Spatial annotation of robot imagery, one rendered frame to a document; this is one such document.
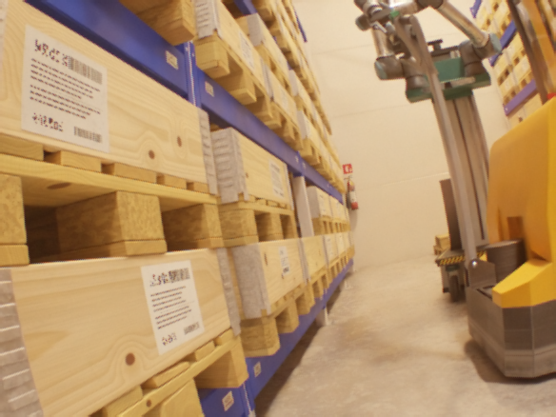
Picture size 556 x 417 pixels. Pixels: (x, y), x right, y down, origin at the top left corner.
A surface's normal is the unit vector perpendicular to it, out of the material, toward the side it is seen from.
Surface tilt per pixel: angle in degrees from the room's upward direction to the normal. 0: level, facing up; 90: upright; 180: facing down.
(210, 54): 90
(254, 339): 90
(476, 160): 90
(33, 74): 90
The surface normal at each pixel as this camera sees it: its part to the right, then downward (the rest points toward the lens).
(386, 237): -0.21, -0.04
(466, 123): -0.47, 0.01
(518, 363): -0.83, 0.10
